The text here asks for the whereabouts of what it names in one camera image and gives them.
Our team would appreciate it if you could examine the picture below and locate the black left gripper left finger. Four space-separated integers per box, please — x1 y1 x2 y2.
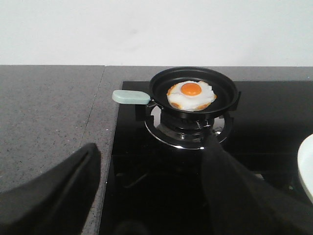
0 143 101 235

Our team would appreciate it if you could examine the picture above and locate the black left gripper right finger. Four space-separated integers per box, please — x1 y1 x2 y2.
201 133 313 235

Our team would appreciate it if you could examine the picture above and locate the white ceramic plate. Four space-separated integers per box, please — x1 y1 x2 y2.
297 134 313 203

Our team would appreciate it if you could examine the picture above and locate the fried egg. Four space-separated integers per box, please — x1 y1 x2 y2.
167 81 217 112

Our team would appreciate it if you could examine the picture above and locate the black frying pan mint handle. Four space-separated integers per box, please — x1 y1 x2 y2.
112 67 239 120

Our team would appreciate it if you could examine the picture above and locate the black burner with pot support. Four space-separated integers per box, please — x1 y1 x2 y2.
135 92 241 150

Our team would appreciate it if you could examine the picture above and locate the black glass gas hob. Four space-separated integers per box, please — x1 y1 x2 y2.
98 81 313 235

